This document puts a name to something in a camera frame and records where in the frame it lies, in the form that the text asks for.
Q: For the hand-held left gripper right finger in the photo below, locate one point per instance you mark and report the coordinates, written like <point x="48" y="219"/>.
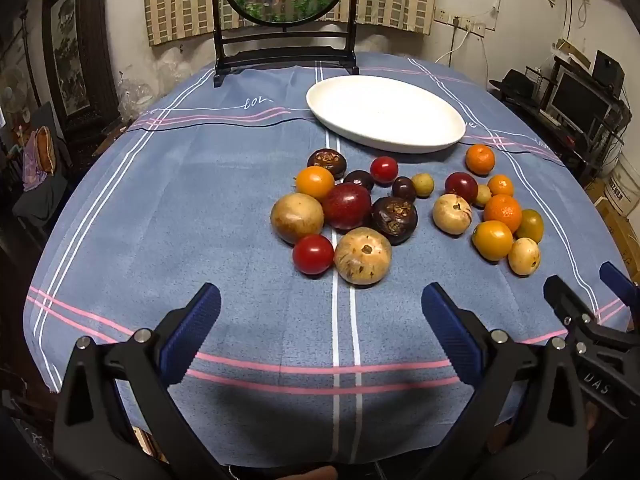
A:
<point x="450" y="332"/>

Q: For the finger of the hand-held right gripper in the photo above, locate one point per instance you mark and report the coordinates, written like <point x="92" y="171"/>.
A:
<point x="565" y="300"/>
<point x="617" y="280"/>

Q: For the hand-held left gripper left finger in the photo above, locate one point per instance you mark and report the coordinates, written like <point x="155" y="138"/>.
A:
<point x="192" y="332"/>

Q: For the pale speckled plum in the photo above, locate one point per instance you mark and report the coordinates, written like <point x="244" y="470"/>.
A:
<point x="524" y="256"/>

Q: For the yellow-green citrus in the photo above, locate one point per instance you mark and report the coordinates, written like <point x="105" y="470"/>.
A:
<point x="531" y="225"/>

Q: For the yellow-orange citrus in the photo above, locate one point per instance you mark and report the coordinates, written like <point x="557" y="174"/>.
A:
<point x="492" y="240"/>
<point x="315" y="183"/>

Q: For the large tan pomegranate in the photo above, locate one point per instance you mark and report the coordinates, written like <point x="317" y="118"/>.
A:
<point x="362" y="256"/>

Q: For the small tan pomegranate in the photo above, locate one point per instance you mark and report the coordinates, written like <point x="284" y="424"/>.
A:
<point x="452" y="213"/>

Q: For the large dark mangosteen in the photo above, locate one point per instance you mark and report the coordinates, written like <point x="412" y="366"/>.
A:
<point x="394" y="220"/>

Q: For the small orange mandarin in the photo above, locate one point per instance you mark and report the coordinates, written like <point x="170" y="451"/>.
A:
<point x="500" y="185"/>

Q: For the small yellow plum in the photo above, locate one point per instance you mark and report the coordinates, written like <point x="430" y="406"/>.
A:
<point x="482" y="196"/>
<point x="422" y="184"/>

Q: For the red tomato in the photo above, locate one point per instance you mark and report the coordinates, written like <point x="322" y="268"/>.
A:
<point x="383" y="170"/>
<point x="313" y="254"/>

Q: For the small red plum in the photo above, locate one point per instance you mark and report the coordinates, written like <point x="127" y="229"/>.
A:
<point x="461" y="187"/>

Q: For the smooth tan passionfruit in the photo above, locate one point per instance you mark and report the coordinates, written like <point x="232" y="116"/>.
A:
<point x="297" y="218"/>

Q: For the large dark red apple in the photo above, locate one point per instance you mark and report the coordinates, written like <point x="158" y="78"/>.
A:
<point x="346" y="206"/>

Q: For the small dark mangosteen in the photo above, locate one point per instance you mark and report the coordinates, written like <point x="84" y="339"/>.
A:
<point x="358" y="180"/>

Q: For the medium dark mangosteen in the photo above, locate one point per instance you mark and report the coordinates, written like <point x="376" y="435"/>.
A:
<point x="327" y="162"/>

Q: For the white oval plate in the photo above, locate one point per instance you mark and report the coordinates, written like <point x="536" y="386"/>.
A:
<point x="385" y="110"/>

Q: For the cardboard boxes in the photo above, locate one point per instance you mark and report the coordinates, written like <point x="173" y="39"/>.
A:
<point x="617" y="225"/>

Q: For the white bucket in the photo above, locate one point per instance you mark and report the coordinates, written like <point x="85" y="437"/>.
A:
<point x="622" y="180"/>

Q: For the blue striped tablecloth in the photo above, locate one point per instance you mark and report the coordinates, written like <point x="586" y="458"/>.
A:
<point x="200" y="210"/>

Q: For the dark purple plum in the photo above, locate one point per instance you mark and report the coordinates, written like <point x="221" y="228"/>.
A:
<point x="403" y="189"/>

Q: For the computer monitor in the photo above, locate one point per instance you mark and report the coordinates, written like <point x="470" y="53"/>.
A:
<point x="577" y="97"/>

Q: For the dark chair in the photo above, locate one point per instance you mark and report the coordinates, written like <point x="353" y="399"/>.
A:
<point x="40" y="205"/>

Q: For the black speaker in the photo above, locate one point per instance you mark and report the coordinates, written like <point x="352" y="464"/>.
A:
<point x="607" y="67"/>

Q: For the black hat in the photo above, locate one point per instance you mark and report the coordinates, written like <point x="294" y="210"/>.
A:
<point x="515" y="85"/>

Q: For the cardboard piece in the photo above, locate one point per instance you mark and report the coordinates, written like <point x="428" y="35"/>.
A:
<point x="572" y="52"/>

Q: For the orange patterned cushion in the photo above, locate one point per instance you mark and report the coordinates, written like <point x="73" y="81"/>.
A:
<point x="44" y="152"/>

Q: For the clear plastic bags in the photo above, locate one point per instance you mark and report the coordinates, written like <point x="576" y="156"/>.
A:
<point x="132" y="95"/>

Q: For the white electric fan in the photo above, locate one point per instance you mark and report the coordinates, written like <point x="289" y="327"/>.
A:
<point x="9" y="95"/>

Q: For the dark framed painting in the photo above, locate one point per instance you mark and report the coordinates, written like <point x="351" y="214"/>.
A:
<point x="67" y="55"/>

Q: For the beige checked curtain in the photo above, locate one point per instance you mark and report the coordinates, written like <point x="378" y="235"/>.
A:
<point x="175" y="0"/>

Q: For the white wall socket strip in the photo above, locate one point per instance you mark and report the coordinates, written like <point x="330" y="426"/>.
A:
<point x="467" y="24"/>

